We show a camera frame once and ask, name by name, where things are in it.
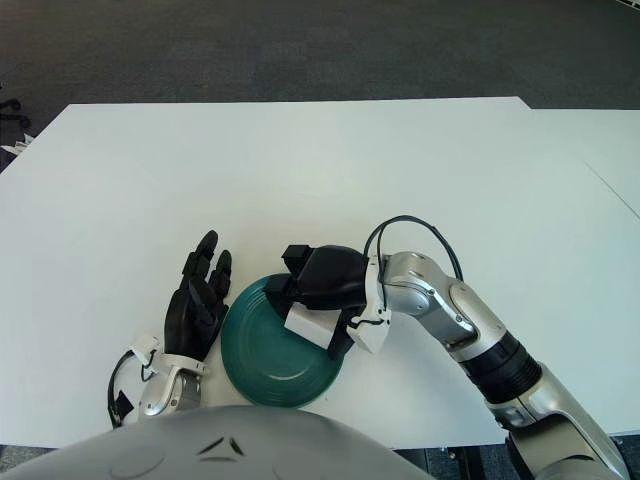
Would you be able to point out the grey robot torso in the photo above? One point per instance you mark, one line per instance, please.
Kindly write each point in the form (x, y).
(220, 450)

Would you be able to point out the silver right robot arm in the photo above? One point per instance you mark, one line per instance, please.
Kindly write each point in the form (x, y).
(480, 340)

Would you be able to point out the dark green ribbed plate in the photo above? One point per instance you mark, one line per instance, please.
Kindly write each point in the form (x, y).
(260, 365)

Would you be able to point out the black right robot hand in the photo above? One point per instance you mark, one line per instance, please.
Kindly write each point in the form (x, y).
(330, 280)

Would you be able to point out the white folded paper scrap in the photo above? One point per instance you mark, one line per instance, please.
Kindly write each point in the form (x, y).
(17, 144)

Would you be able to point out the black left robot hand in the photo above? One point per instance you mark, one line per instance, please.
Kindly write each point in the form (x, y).
(192, 315)

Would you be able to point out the black office chair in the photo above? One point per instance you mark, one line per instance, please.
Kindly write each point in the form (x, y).
(15, 118)

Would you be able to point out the white charger block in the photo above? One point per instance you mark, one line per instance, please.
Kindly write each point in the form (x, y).
(310, 327)

